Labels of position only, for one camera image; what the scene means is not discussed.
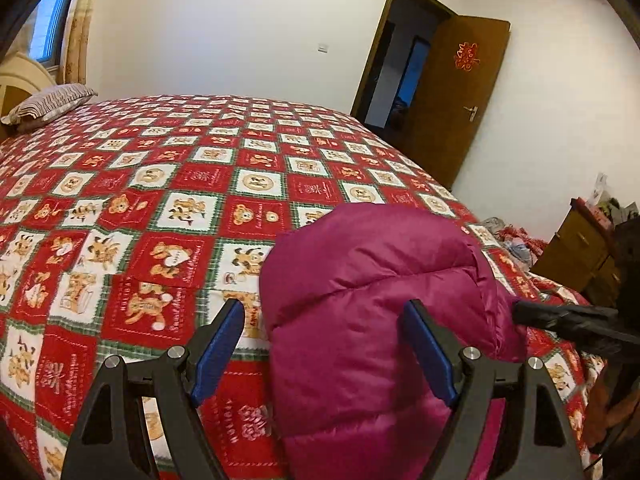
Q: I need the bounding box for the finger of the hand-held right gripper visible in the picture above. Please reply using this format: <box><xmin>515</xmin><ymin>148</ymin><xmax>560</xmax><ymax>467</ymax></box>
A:
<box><xmin>511</xmin><ymin>299</ymin><xmax>640</xmax><ymax>358</ymax></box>

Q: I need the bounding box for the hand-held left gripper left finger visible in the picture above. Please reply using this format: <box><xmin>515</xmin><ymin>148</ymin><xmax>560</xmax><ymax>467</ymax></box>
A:
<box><xmin>60</xmin><ymin>297</ymin><xmax>246</xmax><ymax>480</ymax></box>

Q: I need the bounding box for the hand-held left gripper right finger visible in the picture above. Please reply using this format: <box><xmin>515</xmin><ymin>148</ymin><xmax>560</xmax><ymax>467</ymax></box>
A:
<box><xmin>402</xmin><ymin>299</ymin><xmax>586</xmax><ymax>480</ymax></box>

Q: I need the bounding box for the magenta down jacket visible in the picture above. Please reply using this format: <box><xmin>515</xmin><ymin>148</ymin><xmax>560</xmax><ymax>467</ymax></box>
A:
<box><xmin>260</xmin><ymin>203</ymin><xmax>528</xmax><ymax>480</ymax></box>

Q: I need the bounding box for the pile of clothes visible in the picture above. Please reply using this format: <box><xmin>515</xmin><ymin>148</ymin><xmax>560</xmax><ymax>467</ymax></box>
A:
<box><xmin>480</xmin><ymin>217</ymin><xmax>548</xmax><ymax>271</ymax></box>

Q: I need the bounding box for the brown wooden cabinet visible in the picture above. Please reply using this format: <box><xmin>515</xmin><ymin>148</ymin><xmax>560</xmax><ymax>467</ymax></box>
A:
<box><xmin>532</xmin><ymin>197</ymin><xmax>623</xmax><ymax>306</ymax></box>

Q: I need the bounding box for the assorted clutter pile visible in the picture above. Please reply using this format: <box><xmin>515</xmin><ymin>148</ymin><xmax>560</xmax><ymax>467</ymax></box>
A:
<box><xmin>587</xmin><ymin>172</ymin><xmax>640</xmax><ymax>226</ymax></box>

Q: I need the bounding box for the red printed patchwork bedspread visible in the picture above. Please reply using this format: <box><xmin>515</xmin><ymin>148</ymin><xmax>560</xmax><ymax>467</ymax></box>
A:
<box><xmin>0</xmin><ymin>94</ymin><xmax>608</xmax><ymax>480</ymax></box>

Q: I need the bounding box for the brown wooden door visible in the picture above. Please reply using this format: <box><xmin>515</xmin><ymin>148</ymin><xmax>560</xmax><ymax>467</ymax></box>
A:
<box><xmin>395</xmin><ymin>15</ymin><xmax>511</xmax><ymax>191</ymax></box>

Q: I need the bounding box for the red paper door decoration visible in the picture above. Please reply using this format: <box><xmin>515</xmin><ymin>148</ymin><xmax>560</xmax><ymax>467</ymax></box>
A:
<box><xmin>454</xmin><ymin>42</ymin><xmax>480</xmax><ymax>73</ymax></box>

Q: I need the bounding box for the striped pillow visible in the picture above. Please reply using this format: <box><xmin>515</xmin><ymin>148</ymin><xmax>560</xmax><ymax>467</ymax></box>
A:
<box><xmin>0</xmin><ymin>83</ymin><xmax>98</xmax><ymax>126</ymax></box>

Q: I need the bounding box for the cream wooden headboard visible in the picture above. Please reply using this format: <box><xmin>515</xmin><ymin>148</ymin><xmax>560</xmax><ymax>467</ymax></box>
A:
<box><xmin>0</xmin><ymin>55</ymin><xmax>56</xmax><ymax>121</ymax></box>

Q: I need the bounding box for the beige patterned curtain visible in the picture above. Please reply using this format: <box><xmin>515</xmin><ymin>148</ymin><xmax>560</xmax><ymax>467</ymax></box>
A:
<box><xmin>55</xmin><ymin>0</ymin><xmax>103</xmax><ymax>88</ymax></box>

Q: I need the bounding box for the window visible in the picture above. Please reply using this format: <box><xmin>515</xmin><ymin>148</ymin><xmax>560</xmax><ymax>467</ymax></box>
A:
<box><xmin>27</xmin><ymin>0</ymin><xmax>88</xmax><ymax>66</ymax></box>

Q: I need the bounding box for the brown wooden door frame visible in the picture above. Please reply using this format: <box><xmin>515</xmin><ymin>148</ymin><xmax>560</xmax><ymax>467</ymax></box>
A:
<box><xmin>350</xmin><ymin>0</ymin><xmax>458</xmax><ymax>133</ymax></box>

